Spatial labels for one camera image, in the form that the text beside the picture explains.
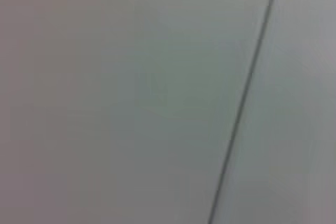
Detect dark wall panel seam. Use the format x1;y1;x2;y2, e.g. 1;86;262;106
207;0;282;224

